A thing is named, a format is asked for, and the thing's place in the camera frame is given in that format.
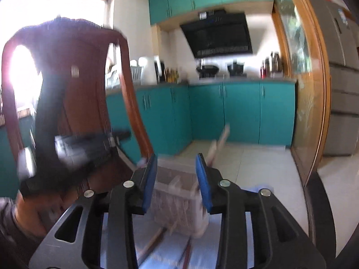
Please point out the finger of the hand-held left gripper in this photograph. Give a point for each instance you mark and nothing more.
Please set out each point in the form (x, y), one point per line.
(95, 144)

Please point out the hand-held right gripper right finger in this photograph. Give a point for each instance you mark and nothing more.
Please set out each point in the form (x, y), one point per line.
(202, 185)

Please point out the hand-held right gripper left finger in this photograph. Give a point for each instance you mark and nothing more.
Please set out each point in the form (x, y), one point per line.
(150, 185)

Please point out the white plastic utensil basket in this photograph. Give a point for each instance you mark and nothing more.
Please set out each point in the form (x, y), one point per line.
(179, 201)

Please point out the person's left forearm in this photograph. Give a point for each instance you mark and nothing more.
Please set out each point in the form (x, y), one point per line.
(30, 215)

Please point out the carved wooden chair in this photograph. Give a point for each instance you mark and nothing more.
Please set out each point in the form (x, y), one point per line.
(89, 103)

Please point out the blue quilted cloth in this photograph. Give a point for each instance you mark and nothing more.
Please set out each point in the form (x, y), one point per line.
(168, 253)

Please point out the white dish rack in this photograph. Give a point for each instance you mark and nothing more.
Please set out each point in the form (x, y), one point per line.
(126, 75)

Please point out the teal lower cabinet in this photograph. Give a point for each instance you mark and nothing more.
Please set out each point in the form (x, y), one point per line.
(241, 112)

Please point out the white kitchen appliance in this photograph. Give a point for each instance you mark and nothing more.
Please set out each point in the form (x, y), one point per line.
(148, 70)

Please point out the row of condiment bottles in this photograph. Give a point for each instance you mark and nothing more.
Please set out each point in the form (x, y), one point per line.
(171, 75)

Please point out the black wok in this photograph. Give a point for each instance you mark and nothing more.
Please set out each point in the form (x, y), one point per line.
(207, 71)

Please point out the black cooking pot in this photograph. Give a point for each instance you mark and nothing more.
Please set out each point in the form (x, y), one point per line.
(236, 68)

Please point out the red bottle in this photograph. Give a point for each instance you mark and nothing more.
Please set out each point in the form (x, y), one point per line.
(262, 71)

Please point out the stainless steel pot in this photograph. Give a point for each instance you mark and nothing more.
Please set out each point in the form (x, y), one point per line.
(273, 64)

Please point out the bright window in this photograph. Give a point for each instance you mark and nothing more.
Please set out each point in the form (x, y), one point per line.
(64, 5)

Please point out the wood framed glass door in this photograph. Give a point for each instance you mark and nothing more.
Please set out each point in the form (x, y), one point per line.
(304, 75)

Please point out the black range hood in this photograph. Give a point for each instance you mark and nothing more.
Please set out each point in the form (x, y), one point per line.
(221, 36)

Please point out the grey refrigerator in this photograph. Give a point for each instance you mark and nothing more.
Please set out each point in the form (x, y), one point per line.
(340, 75)

